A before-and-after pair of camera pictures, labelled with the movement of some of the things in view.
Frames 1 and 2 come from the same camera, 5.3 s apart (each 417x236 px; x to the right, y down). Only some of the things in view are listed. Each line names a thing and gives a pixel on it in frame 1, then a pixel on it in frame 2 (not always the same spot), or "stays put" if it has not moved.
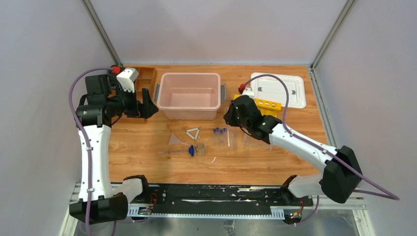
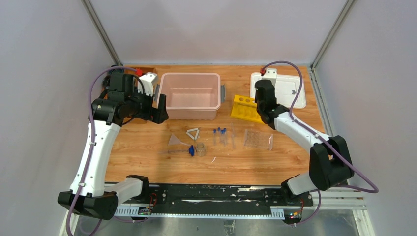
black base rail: (218, 199) stays put
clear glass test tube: (228, 137) to (233, 141)
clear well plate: (251, 141) stays put
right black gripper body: (233, 119) to (259, 107)
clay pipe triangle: (193, 130) stays put
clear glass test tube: (233, 138) stays put
